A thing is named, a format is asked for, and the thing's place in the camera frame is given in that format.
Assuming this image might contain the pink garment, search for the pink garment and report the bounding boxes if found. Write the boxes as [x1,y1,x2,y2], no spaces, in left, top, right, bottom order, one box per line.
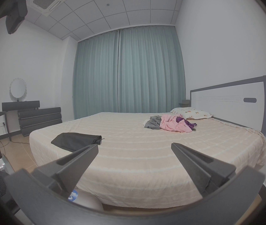
[159,114,192,133]

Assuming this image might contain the round white mirror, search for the round white mirror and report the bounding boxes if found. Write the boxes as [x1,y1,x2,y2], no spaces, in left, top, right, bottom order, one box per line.
[9,78,27,102]

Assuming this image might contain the white printed pillow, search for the white printed pillow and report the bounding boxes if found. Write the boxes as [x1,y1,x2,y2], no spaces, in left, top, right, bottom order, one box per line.
[170,107,214,120]

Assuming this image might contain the bed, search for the bed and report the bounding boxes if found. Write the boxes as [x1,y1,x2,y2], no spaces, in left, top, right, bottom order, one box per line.
[29,75,266,208]

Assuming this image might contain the black cable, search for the black cable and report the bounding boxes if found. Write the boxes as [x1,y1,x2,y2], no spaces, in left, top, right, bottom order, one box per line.
[0,138,30,148]

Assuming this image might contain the black dressing table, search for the black dressing table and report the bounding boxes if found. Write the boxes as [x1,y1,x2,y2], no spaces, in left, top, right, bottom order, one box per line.
[2,100,40,142]

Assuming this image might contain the grey knitted garment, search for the grey knitted garment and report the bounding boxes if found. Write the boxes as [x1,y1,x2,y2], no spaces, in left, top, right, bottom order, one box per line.
[143,115,163,130]

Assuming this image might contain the black T-shirt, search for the black T-shirt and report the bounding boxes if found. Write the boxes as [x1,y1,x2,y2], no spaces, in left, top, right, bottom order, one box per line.
[51,132,105,152]

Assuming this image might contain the black chest of drawers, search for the black chest of drawers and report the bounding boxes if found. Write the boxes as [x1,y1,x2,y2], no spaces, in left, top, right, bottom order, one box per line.
[18,107,63,137]

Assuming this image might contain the blue-green curtain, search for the blue-green curtain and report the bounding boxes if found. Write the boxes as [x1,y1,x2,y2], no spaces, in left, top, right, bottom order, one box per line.
[73,25,186,119]

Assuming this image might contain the purple garment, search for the purple garment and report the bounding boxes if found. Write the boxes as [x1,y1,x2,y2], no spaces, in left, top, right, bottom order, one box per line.
[176,116,197,129]

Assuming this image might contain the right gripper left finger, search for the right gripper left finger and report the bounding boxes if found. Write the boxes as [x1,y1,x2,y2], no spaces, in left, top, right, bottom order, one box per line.
[33,144,99,198]

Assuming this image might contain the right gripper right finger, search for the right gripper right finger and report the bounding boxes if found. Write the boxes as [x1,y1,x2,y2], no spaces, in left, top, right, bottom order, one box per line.
[171,142,237,197]

